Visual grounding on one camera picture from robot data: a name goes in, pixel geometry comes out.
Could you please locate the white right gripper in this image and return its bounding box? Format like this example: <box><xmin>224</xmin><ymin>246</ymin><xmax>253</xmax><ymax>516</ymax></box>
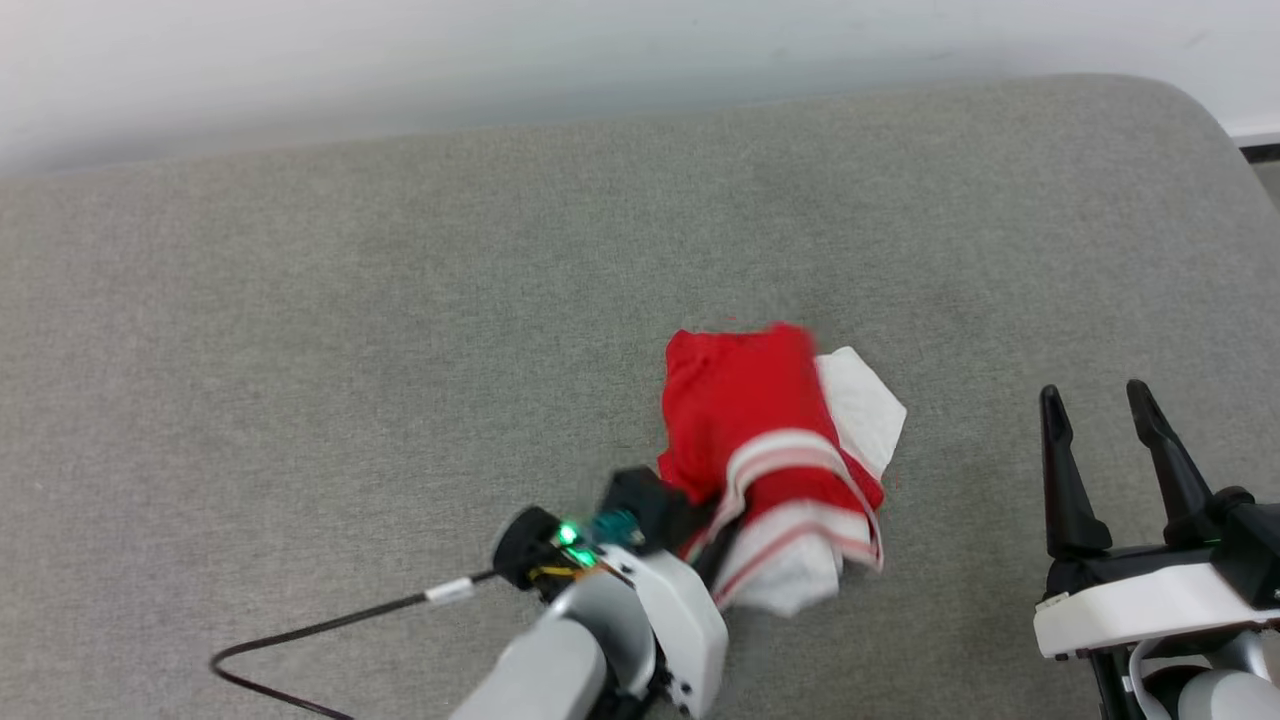
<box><xmin>1033</xmin><ymin>379</ymin><xmax>1280</xmax><ymax>662</ymax></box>

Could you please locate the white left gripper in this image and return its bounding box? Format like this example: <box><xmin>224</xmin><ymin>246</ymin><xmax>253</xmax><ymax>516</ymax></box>
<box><xmin>598</xmin><ymin>503</ymin><xmax>739</xmax><ymax>720</ymax></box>

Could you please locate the red and white garment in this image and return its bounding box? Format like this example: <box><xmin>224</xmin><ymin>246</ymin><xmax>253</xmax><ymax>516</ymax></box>
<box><xmin>657</xmin><ymin>322</ymin><xmax>909</xmax><ymax>618</ymax></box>

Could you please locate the grey fabric sofa seat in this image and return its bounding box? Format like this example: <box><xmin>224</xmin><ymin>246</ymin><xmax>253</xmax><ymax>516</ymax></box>
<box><xmin>0</xmin><ymin>72</ymin><xmax>1280</xmax><ymax>720</ymax></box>

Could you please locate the thin black cable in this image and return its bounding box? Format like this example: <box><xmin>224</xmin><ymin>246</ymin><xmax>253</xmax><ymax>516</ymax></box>
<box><xmin>210</xmin><ymin>568</ymin><xmax>499</xmax><ymax>720</ymax></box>

